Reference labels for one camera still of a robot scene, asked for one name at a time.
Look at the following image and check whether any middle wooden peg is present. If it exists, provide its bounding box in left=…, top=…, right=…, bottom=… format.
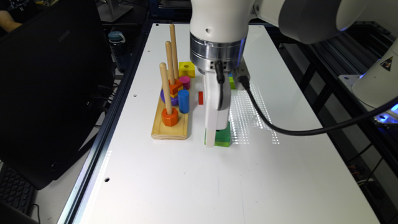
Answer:
left=165, top=41, right=175, bottom=85

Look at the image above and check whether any light green rectangular block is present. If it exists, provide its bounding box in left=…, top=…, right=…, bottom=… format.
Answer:
left=228, top=77, right=236, bottom=90

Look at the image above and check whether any person forearm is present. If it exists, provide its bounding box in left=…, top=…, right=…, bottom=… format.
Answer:
left=0, top=11, right=22, bottom=33

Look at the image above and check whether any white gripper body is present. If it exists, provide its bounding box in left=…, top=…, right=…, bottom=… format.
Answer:
left=203, top=59, right=250, bottom=130

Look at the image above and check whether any pink cylinder block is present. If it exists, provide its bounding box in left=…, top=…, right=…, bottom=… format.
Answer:
left=179, top=76, right=191, bottom=90

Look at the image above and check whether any dark green square block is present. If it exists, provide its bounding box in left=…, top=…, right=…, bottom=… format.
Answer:
left=215, top=123, right=231, bottom=146

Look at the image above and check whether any black Samsung monitor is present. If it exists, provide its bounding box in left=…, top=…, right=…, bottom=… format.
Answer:
left=1, top=0, right=114, bottom=189

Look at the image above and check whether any back wooden peg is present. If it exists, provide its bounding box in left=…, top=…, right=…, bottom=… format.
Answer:
left=169, top=24, right=179, bottom=80

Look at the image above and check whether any black keyboard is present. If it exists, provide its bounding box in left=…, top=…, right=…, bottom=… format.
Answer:
left=1, top=163, right=37, bottom=216

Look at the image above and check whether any yellow square block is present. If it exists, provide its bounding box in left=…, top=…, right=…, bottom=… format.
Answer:
left=178, top=62, right=195, bottom=78

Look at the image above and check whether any wooden peg base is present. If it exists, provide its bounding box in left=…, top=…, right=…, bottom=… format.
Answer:
left=151, top=90, right=188, bottom=140

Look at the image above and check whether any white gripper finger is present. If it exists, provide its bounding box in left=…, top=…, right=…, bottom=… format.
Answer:
left=206, top=129, right=216, bottom=147

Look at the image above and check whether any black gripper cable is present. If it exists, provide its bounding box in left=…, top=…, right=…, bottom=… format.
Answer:
left=214, top=60, right=398, bottom=137

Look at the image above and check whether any orange block on peg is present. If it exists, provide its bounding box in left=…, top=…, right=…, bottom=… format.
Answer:
left=169, top=80, right=183, bottom=95

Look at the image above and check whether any wooden peg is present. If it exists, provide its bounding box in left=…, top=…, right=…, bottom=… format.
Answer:
left=169, top=24, right=179, bottom=80
left=159, top=62, right=172, bottom=114
left=165, top=41, right=175, bottom=85

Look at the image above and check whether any grey monitor stand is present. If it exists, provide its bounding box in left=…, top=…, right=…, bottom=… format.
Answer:
left=97, top=0, right=134, bottom=22

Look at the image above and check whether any blue cylinder block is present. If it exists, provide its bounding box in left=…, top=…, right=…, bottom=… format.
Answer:
left=178, top=90, right=190, bottom=114

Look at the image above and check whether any yellow block under orange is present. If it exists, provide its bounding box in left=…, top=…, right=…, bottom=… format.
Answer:
left=170, top=91, right=179, bottom=98

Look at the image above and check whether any purple ring block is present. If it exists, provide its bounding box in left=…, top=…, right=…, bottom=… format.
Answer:
left=160, top=88, right=180, bottom=106

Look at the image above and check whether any blue water bottle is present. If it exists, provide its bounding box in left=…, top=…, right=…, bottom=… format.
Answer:
left=108, top=31, right=131, bottom=73

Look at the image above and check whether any red rectangular block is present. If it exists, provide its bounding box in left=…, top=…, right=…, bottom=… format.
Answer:
left=198, top=91, right=204, bottom=105

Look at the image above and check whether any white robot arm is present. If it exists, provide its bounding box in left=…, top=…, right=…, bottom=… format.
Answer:
left=190, top=0, right=368, bottom=147

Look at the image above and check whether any front wooden peg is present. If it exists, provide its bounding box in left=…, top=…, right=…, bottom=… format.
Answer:
left=159, top=62, right=172, bottom=114

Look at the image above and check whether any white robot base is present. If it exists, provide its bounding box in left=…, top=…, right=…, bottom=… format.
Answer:
left=338, top=41, right=397, bottom=111

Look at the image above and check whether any orange hexagon block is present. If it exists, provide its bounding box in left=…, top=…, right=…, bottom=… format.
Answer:
left=161, top=108, right=178, bottom=126

